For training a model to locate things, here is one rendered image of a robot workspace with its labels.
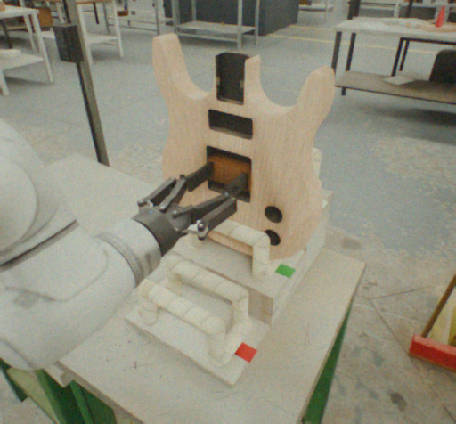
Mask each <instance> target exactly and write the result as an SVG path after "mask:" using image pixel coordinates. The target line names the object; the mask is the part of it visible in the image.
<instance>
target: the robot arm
mask: <svg viewBox="0 0 456 424"><path fill-rule="evenodd" d="M211 177H212V163H211V162H208V163H207V164H205V165H204V166H202V167H200V168H199V169H198V170H196V172H195V173H192V174H190V175H188V176H187V177H186V175H179V180H176V179H175V177H170V178H168V179H167V180H166V181H165V182H164V183H163V184H162V185H161V186H160V187H158V188H157V189H156V190H155V191H154V192H152V193H151V194H150V195H149V196H147V197H145V198H143V199H141V200H138V201H136V203H137V208H138V213H137V214H135V215H134V216H132V217H131V218H123V219H120V220H118V222H117V223H115V224H114V225H113V226H111V227H110V228H107V229H106V230H105V231H103V232H101V233H99V234H97V235H96V236H94V237H92V236H91V235H90V234H89V233H88V232H87V231H86V230H85V229H84V228H83V227H82V226H81V224H80V223H78V222H77V220H76V218H75V216H74V215H73V213H72V211H71V210H70V208H69V204H68V202H67V200H66V198H65V196H64V194H63V193H62V191H61V188H60V187H59V185H58V184H57V183H56V181H55V180H54V177H53V175H52V173H50V172H49V170H48V169H47V167H46V166H45V164H44V163H43V161H42V160H41V159H40V158H39V157H38V155H37V153H36V152H35V151H34V149H33V148H32V147H31V145H30V144H29V142H27V140H26V139H25V138H24V137H23V136H22V135H21V134H20V133H19V132H18V131H16V130H15V129H14V128H13V127H12V126H10V125H9V124H8V123H5V122H4V121H3V120H1V119H0V280H1V282H2V284H3V285H4V288H5V290H6V292H4V293H3V294H2V295H1V296H0V358H2V359H3V360H5V361H6V362H7V363H8V364H10V365H11V366H12V367H14V368H15V369H18V370H22V371H33V370H40V369H43V368H45V367H47V366H49V364H52V363H54V362H56V361H58V360H59V359H61V358H62V357H63V356H64V355H66V354H68V353H69V352H70V351H73V350H74V349H76V348H77V346H79V345H80V344H81V343H83V342H84V341H85V340H87V339H88V338H89V337H91V336H92V335H93V334H94V333H96V332H97V331H98V330H99V329H100V328H101V327H102V326H104V324H105V323H106V322H107V321H108V320H109V319H110V318H111V317H112V316H113V315H114V314H115V313H116V312H117V310H118V309H119V308H121V306H122V305H123V304H124V302H125V300H126V298H127V296H128V295H129V294H130V293H131V292H132V291H133V290H134V289H136V288H137V287H138V286H139V285H140V284H141V282H142V281H144V280H145V279H146V278H147V277H148V276H150V275H151V274H152V273H154V272H155V271H156V270H157V268H158V267H159V265H160V263H161V258H162V257H163V256H164V255H165V254H166V253H167V252H169V251H170V250H171V249H172V248H173V247H174V246H175V244H176V243H177V242H178V240H179V239H181V238H182V237H186V236H188V235H189V234H192V235H197V236H198V239H199V241H204V240H205V239H206V238H207V236H208V234H209V233H210V231H212V230H213V229H214V228H216V227H217V226H218V225H220V224H221V223H222V222H223V221H224V220H226V219H227V218H228V217H230V216H231V215H233V214H234V213H235V212H237V199H236V198H238V197H239V196H240V192H242V191H243V190H244V189H245V188H246V180H247V175H246V174H243V173H242V174H241V175H240V176H238V177H236V178H235V179H234V180H233V181H232V182H230V183H229V184H228V185H226V186H225V187H224V188H223V189H222V194H221V195H219V196H216V197H214V198H212V199H210V200H206V201H204V202H201V203H200V204H197V205H193V204H191V205H189V206H187V207H180V206H178V204H179V202H180V201H181V200H182V199H183V196H184V195H185V193H186V192H187V188H188V192H193V191H194V190H195V189H197V188H198V187H199V186H201V185H202V184H203V183H205V182H206V181H207V180H208V179H209V178H211ZM161 203H162V204H161Z"/></svg>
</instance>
